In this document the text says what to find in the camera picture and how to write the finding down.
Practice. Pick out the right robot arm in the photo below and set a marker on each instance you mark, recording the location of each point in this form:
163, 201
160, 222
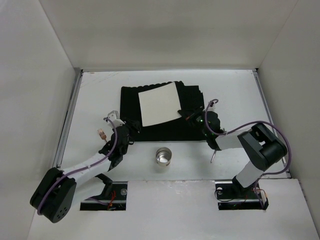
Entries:
262, 147

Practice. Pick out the left aluminium table rail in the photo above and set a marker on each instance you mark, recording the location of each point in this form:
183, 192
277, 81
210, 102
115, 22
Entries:
63, 137

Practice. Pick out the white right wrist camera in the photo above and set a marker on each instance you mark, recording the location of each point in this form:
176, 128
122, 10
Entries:
211, 107

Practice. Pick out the white square plate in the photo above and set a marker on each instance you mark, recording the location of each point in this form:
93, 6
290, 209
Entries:
159, 105

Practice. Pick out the right aluminium table rail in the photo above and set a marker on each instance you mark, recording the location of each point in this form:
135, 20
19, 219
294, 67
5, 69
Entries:
269, 116

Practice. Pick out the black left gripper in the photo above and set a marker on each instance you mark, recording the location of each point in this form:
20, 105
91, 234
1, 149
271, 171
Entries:
130, 126

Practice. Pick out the copper fork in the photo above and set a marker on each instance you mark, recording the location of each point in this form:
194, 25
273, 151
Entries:
102, 135

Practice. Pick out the silver metal cup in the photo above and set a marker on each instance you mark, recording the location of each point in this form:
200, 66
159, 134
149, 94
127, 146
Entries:
163, 157

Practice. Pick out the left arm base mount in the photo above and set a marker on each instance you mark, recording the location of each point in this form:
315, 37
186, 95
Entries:
112, 198

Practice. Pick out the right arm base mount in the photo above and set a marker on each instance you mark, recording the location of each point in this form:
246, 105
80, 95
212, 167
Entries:
229, 197

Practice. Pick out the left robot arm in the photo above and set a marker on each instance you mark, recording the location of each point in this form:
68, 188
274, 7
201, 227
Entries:
60, 189

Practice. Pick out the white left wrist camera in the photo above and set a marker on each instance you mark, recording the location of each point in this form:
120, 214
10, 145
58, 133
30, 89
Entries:
113, 119

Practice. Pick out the aluminium table rail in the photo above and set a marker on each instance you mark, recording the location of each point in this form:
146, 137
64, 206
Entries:
269, 116
63, 137

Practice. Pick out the silver knife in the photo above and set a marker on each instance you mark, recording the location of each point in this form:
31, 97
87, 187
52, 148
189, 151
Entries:
213, 156

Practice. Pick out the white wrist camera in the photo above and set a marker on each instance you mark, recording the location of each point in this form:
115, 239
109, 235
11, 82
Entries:
211, 107
113, 119

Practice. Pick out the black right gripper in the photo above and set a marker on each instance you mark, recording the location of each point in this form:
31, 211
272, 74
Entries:
195, 117

